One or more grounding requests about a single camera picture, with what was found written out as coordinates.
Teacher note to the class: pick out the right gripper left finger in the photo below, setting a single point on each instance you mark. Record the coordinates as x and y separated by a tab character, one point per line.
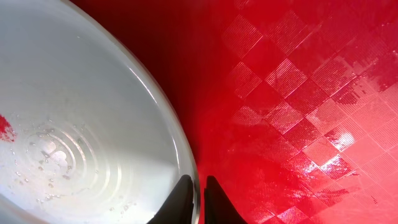
178	207

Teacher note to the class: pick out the red plastic tray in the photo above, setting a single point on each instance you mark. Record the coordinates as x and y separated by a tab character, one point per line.
290	104

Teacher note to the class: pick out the pale blue plate top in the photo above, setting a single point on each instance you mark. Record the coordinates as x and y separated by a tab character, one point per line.
87	135

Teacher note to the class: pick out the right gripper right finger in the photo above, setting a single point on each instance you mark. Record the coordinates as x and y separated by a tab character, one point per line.
218	207

